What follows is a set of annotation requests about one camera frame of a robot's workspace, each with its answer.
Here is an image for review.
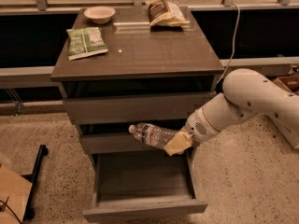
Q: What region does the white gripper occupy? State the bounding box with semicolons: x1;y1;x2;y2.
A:
164;108;220;156

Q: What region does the clear plastic water bottle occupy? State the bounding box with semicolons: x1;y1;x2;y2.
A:
128;122;177;149

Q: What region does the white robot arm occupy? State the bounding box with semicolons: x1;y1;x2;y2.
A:
164;69;299;156

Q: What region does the grey top drawer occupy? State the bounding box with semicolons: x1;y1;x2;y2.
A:
64;91;216;124

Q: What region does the grey middle drawer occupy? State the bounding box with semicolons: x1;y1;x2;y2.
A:
78;128;205;155

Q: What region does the grey open bottom drawer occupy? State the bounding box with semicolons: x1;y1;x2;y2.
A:
83;150;207;223

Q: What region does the grey drawer cabinet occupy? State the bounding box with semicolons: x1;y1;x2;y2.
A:
50;6;225;163

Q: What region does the brown cardboard box right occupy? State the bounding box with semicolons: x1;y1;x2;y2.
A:
273;75;299;95

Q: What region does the brown chip bag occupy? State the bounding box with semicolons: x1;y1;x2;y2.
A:
146;0;190;27

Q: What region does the black metal stand leg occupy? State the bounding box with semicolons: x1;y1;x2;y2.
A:
23;145;49;221

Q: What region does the green snack bag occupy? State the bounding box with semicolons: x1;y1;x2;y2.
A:
67;27;108;61

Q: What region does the white power cable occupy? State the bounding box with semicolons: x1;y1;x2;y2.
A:
215;3;242;86

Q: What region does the black cable bottom left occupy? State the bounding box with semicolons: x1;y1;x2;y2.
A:
0;196;23;224

